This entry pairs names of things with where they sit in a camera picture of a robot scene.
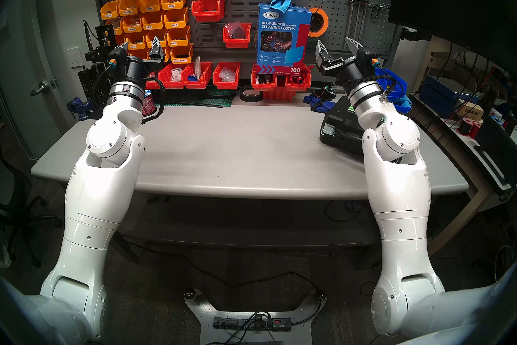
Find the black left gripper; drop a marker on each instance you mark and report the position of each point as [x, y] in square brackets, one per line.
[137, 71]

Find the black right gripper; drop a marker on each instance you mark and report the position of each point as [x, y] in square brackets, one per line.
[347, 71]

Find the black plastic tool box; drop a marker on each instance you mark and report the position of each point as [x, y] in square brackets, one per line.
[339, 126]

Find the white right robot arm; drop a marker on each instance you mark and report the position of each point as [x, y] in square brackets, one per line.
[404, 206]

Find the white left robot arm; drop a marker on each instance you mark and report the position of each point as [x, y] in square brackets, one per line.
[101, 194]

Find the blue cleaning cloths box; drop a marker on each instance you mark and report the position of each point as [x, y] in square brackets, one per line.
[282, 49]

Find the dark blue storage box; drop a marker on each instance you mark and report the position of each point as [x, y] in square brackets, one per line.
[438, 97]

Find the small cardboard box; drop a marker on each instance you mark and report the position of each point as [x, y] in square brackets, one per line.
[472, 113]

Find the orange bin labelled M2.5-6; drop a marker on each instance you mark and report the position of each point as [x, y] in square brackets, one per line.
[138, 53]

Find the orange parts bin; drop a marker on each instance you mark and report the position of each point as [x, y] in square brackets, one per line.
[120, 41]
[135, 45]
[131, 27]
[116, 29]

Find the orange bin labelled M3-8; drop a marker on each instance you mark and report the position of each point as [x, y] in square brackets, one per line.
[156, 42]

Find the orange bin labelled M4-6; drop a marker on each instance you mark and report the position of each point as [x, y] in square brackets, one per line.
[152, 25]

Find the orange bin labelled M2.5-5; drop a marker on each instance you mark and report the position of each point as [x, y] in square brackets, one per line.
[167, 56]

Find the orange tape roll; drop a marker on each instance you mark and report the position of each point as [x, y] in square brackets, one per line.
[325, 23]

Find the orange-red parts bin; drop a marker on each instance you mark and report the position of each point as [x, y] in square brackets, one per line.
[152, 83]
[170, 84]

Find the orange bin labelled M3-6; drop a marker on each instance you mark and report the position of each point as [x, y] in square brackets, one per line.
[177, 41]

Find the orange bin labelled M3X8 BAD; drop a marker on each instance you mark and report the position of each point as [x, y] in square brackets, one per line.
[128, 10]

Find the orange bin labelled M4 HEX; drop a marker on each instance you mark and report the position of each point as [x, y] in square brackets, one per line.
[181, 58]

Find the orange bin labelled M3-4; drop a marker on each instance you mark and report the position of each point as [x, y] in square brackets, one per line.
[175, 23]

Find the orange bin labelled M3X5X4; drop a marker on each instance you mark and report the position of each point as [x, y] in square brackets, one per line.
[110, 13]

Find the black soldering iron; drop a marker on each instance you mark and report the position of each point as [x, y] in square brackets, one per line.
[89, 35]

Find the orange-red bin with red pins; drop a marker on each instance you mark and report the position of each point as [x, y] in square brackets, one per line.
[298, 85]

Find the black carabiner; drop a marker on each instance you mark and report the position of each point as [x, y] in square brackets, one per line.
[375, 12]

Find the orange bin labelled M3X6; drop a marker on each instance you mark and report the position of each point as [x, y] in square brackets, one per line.
[173, 4]

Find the blue bar clamp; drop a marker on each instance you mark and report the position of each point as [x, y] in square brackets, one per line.
[319, 105]

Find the black metal stand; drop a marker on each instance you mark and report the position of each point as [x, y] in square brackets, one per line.
[93, 85]

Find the orange-red bin with leaflet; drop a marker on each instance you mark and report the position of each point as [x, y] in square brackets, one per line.
[196, 85]

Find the large blue bin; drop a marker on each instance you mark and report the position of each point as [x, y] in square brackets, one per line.
[398, 83]

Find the stacked empty orange-red bins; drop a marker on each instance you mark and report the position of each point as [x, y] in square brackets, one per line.
[279, 94]

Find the orange-red hanging bin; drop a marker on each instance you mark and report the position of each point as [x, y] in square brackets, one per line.
[207, 16]

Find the blue microfiber cloth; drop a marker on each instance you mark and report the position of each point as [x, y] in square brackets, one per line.
[280, 2]

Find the green cutting mat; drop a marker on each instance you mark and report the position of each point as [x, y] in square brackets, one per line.
[202, 97]

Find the blue bench vise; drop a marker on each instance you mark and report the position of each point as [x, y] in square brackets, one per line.
[80, 107]

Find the orange-red bin with markers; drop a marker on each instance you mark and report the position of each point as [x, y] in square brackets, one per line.
[263, 86]

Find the orange-red bin with screw bags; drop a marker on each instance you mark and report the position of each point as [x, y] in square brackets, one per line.
[226, 85]

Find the orange-red bin with plastic bags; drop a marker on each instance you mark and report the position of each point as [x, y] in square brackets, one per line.
[236, 43]

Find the black electrical tape roll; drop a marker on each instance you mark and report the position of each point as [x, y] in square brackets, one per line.
[242, 97]

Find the grey door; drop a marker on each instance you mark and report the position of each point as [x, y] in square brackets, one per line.
[24, 45]

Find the black laptop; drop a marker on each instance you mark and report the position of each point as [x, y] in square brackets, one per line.
[501, 150]

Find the black office chair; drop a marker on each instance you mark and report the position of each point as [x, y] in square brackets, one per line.
[16, 202]

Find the white side desk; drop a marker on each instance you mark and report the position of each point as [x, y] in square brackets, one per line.
[470, 211]

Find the black power strip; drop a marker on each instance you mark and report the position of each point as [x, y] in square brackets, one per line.
[242, 324]

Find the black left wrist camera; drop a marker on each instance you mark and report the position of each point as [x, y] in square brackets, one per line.
[115, 56]

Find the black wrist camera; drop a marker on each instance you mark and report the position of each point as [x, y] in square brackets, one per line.
[115, 56]
[368, 59]

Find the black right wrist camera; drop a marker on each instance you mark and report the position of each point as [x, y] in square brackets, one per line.
[368, 59]

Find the white light switch plate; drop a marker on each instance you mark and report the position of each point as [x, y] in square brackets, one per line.
[74, 57]

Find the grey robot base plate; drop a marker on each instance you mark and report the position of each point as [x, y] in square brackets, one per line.
[202, 310]

